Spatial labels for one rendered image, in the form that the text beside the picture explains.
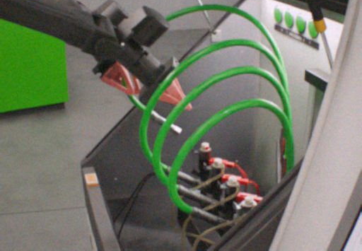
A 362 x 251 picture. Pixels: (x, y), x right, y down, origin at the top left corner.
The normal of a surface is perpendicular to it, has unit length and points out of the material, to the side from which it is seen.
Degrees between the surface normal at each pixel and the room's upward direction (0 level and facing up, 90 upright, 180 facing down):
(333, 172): 76
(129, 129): 90
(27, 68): 90
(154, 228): 0
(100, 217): 0
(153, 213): 0
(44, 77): 90
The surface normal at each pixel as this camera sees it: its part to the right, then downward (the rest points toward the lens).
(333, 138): -0.93, -0.12
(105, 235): 0.00, -0.93
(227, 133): 0.29, 0.34
